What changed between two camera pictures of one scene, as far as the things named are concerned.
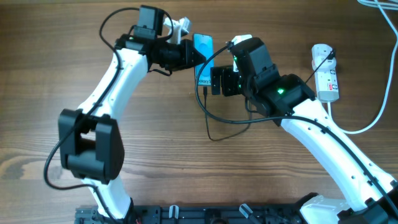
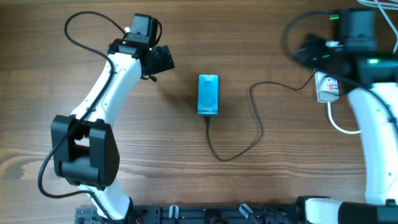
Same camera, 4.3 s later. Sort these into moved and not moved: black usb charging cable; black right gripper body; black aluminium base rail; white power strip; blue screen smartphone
Moved: black right gripper body; blue screen smartphone; black usb charging cable
Not moved: black aluminium base rail; white power strip
